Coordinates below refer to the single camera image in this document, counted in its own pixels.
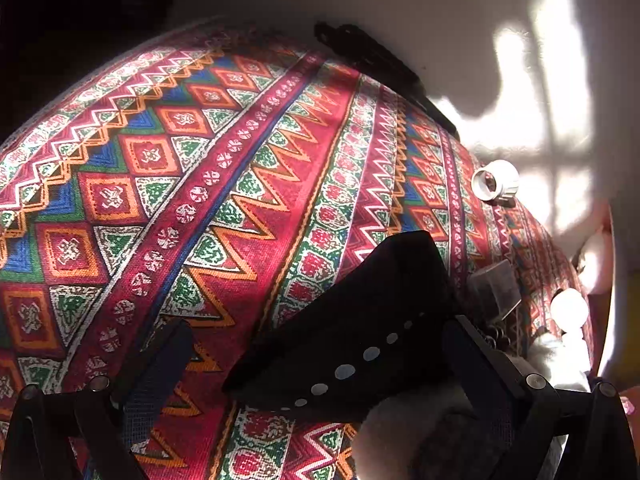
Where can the clear plastic box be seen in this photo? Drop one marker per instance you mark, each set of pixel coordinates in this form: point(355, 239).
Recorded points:
point(495, 290)

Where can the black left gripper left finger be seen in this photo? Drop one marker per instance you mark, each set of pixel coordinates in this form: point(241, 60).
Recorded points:
point(109, 414)

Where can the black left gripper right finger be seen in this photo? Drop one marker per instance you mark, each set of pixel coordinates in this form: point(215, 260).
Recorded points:
point(599, 443)

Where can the white round ball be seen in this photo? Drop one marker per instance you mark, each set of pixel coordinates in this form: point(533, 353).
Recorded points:
point(569, 310)

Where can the colourful patterned tablecloth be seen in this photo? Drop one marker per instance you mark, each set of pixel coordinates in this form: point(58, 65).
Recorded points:
point(228, 178)

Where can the white plush toy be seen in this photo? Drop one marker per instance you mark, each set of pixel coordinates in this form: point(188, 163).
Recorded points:
point(441, 434)

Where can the white tape roll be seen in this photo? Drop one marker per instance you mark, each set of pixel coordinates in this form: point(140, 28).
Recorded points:
point(496, 183)

